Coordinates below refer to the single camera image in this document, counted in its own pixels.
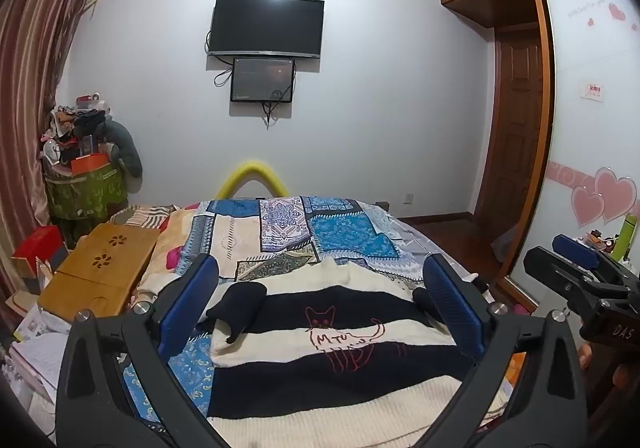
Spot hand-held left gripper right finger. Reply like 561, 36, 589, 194
422, 253, 588, 448

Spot black white striped cat sweater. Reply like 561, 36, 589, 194
202, 255, 512, 448

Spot pile of white papers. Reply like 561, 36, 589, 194
0, 291, 72, 431

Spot black wall television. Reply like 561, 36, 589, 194
208, 0, 325, 60

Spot beige floral bedsheet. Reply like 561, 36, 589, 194
110, 203, 203, 311

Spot black television cable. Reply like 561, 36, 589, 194
205, 30, 234, 88

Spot white sliding door pink hearts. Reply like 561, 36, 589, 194
505, 0, 640, 319

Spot orange box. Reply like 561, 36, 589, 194
70, 153, 109, 175

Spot small black wall monitor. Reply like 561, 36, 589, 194
230, 57, 296, 104

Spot red box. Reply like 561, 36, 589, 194
11, 225, 69, 275

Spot yellow foam tube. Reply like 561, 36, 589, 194
216, 159, 288, 199

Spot grey bedsheet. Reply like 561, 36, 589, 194
377, 205, 478, 281

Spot grey plush toy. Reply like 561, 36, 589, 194
95, 118, 144, 194

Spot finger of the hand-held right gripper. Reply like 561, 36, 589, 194
523, 245, 608, 318
552, 234, 640, 290

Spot wooden lap desk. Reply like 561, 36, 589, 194
37, 223, 162, 320

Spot pile of clutter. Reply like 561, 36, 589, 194
39, 91, 114, 170

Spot brown striped curtain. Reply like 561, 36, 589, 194
0, 0, 107, 291

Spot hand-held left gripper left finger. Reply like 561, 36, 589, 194
56, 253, 221, 448

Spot blue patchwork blanket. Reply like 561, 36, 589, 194
120, 195, 526, 448

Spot green bottle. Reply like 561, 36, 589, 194
619, 214, 640, 262

